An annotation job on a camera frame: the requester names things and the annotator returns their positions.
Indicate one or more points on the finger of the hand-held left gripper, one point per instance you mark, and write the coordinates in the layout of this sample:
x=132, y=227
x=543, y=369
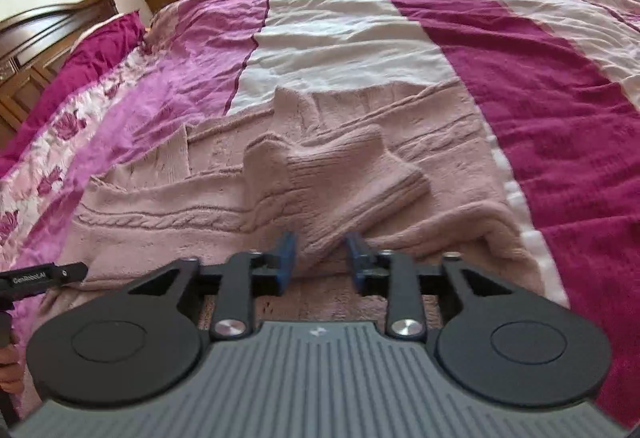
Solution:
x=45, y=279

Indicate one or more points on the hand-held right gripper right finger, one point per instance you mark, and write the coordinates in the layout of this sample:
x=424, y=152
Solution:
x=356, y=260

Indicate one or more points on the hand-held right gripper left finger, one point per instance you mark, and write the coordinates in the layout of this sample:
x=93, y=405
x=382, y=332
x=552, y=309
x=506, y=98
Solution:
x=289, y=263

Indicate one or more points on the pink knit cardigan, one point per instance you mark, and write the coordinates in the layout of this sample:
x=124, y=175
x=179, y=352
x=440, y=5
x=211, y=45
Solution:
x=350, y=168

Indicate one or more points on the person's left hand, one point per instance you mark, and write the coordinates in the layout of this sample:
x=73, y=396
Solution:
x=11, y=370

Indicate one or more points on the carved wooden headboard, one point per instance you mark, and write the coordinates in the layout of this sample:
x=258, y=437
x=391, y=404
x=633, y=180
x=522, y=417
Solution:
x=30, y=78

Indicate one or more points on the magenta pillow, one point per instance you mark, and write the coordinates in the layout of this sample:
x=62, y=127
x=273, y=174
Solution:
x=90, y=48

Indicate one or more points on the striped magenta and white bedspread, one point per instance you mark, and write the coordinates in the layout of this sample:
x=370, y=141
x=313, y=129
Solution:
x=550, y=118

